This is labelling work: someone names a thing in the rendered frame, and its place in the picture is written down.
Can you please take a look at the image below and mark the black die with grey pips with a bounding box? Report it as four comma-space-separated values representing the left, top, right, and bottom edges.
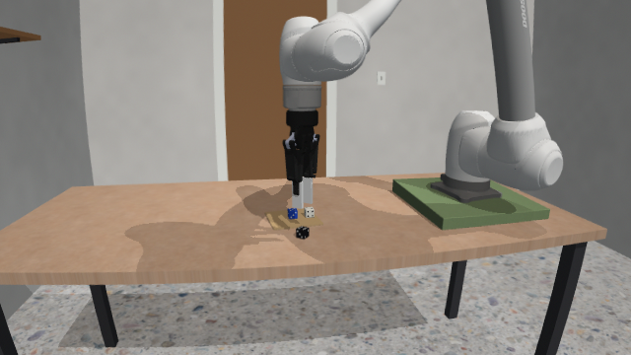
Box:
296, 226, 310, 240

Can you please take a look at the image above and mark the tan flat mat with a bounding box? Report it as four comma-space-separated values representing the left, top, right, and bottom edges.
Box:
265, 208, 323, 230

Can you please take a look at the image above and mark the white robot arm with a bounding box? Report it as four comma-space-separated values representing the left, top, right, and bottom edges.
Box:
279, 0, 563, 203

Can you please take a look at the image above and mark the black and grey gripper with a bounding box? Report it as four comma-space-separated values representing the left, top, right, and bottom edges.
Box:
283, 110, 320, 209

